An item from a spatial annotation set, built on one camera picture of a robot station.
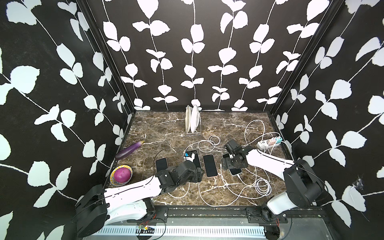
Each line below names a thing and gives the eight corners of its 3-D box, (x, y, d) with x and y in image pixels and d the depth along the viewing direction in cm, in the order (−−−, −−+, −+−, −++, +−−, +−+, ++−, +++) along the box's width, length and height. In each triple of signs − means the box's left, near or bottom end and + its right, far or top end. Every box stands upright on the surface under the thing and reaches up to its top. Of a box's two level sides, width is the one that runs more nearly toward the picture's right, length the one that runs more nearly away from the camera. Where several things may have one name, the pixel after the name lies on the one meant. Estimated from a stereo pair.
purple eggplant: (118, 161, 94) (116, 159, 92) (116, 156, 97) (114, 154, 94) (147, 146, 102) (145, 143, 99) (144, 142, 104) (143, 139, 101)
